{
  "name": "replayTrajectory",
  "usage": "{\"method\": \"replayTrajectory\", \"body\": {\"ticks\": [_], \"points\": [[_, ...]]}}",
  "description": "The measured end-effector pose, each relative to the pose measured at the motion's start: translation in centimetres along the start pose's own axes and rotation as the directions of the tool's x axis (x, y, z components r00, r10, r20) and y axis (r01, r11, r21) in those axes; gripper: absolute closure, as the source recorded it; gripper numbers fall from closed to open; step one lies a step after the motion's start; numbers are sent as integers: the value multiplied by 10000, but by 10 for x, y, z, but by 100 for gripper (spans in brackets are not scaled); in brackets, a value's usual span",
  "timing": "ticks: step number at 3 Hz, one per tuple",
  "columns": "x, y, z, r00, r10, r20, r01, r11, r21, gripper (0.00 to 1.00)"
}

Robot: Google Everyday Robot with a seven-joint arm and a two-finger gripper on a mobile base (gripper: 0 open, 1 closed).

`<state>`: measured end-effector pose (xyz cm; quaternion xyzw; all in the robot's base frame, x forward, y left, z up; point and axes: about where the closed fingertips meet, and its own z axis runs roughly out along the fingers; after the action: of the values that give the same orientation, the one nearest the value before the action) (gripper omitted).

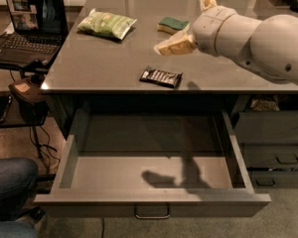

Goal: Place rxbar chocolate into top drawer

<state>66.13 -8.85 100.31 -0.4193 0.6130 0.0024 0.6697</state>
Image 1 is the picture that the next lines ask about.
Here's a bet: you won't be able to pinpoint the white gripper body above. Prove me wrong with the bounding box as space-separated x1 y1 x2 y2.
192 6 236 57

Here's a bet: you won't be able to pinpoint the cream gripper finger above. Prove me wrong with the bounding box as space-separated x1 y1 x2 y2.
199 0 218 12
154 31 197 56

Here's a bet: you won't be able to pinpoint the black rxbar chocolate wrapper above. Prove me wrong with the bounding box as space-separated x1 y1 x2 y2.
139 66 182 88

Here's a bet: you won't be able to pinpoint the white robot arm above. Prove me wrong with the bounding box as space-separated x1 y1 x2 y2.
154 0 298 85

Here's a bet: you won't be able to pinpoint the open grey top drawer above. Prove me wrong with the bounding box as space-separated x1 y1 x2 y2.
36 110 270 218

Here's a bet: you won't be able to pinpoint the green yellow sponge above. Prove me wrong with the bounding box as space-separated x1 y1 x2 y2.
157 17 190 35

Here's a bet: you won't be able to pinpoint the green chip bag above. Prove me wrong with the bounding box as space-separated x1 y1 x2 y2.
77 9 136 41

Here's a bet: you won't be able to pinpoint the black laptop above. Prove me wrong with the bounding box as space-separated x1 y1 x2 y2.
0 0 69 69

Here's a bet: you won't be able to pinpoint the black device with label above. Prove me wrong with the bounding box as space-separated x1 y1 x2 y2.
9 76 49 124

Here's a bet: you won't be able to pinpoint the person leg blue jeans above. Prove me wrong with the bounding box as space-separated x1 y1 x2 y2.
0 158 38 238

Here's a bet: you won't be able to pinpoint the metal drawer handle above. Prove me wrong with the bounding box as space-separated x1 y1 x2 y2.
134 206 171 220

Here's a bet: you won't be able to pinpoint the black cables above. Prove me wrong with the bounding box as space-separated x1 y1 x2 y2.
28 126 61 174

